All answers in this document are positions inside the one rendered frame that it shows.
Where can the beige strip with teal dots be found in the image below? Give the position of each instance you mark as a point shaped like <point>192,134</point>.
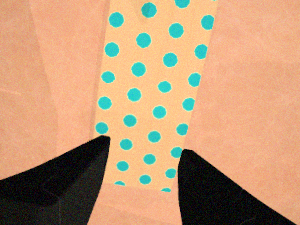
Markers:
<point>154,55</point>

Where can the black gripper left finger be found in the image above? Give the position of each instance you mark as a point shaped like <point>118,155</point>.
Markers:
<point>62,191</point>

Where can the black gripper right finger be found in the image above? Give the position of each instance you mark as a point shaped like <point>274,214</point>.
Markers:
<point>208,197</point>

